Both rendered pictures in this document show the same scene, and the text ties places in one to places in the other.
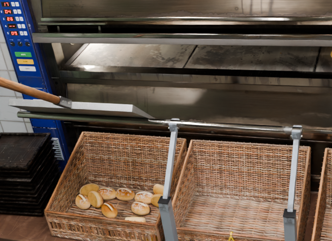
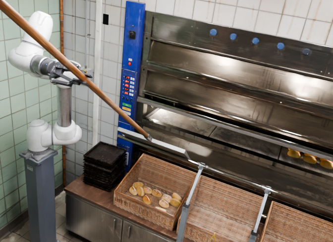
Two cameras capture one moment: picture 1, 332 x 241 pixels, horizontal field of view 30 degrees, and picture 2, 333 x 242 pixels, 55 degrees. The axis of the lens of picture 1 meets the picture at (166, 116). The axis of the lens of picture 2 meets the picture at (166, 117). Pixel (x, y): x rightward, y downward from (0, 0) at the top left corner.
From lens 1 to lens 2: 0.36 m
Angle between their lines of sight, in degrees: 6
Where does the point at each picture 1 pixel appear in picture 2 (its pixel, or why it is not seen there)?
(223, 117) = (222, 168)
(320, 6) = (294, 128)
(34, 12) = (140, 85)
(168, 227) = (183, 220)
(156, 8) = (206, 103)
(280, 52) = (260, 143)
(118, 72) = (173, 129)
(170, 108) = (195, 155)
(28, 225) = (101, 195)
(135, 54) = (183, 122)
